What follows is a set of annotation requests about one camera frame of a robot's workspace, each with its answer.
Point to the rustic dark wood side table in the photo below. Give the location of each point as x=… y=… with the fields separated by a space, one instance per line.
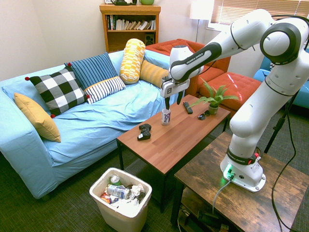
x=241 y=200

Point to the wooden window blinds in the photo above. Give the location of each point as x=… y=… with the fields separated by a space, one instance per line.
x=236 y=9

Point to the blue striped cushion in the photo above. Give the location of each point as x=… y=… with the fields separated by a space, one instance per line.
x=94 y=68

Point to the black TV remote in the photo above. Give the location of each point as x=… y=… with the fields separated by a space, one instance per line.
x=187 y=107

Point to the black white chevron cushion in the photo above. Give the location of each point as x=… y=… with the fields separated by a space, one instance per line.
x=272 y=65

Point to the white navy striped cushion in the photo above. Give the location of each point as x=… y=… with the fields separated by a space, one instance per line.
x=106 y=88

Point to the crumpled white paper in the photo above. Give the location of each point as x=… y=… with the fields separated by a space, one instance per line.
x=136 y=189

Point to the black device under side table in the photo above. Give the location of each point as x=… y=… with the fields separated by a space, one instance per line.
x=210 y=218

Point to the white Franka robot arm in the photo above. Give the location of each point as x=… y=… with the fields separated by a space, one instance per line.
x=253 y=113

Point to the row of books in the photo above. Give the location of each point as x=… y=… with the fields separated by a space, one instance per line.
x=131 y=24

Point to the white plastic trash bin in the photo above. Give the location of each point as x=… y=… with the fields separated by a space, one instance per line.
x=125 y=217

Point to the black floor vent grate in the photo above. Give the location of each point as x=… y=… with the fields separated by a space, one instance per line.
x=134 y=166

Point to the crushed clear plastic bottle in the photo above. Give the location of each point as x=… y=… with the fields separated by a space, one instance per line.
x=118 y=191

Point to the reddish wooden coffee table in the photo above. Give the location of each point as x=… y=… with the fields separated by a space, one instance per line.
x=173 y=135

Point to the small black speaker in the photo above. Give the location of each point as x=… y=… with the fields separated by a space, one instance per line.
x=149 y=38

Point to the yellow white patterned bolster pillow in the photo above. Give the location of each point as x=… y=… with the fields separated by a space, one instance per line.
x=132 y=61

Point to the green drink can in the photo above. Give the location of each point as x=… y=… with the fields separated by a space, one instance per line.
x=115 y=180

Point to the light blue sofa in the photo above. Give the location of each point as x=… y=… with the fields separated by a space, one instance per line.
x=96 y=120

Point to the green round pot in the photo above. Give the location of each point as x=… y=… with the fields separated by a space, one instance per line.
x=146 y=2

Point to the small potted fern plant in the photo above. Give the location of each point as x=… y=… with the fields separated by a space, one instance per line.
x=213 y=100

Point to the black white checked cushion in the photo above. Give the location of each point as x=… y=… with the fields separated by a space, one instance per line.
x=60 y=89

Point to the white shade floor lamp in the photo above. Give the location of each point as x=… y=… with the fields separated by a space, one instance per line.
x=200 y=9

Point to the black object on bookshelf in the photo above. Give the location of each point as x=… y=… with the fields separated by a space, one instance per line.
x=122 y=2

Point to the orange ottoman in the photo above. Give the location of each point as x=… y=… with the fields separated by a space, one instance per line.
x=235 y=87

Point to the clear plastic bottle purple label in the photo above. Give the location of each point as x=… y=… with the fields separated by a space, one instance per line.
x=166 y=118

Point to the orange armchair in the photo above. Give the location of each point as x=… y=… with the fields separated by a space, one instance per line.
x=217 y=68

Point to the black sunglasses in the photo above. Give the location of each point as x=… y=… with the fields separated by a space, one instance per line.
x=203 y=115

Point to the mustard ribbed cushion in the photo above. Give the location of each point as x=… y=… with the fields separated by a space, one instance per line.
x=153 y=73

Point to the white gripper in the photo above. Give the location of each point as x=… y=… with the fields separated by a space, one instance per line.
x=174 y=86

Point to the plain mustard yellow cushion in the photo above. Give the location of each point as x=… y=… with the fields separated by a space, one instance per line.
x=37 y=117

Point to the wooden bookshelf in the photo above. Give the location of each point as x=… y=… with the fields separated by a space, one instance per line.
x=113 y=39

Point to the black game controller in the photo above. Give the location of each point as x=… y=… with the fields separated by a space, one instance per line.
x=144 y=131

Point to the black camera tripod stand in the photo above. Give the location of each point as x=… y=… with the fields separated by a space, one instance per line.
x=277 y=128

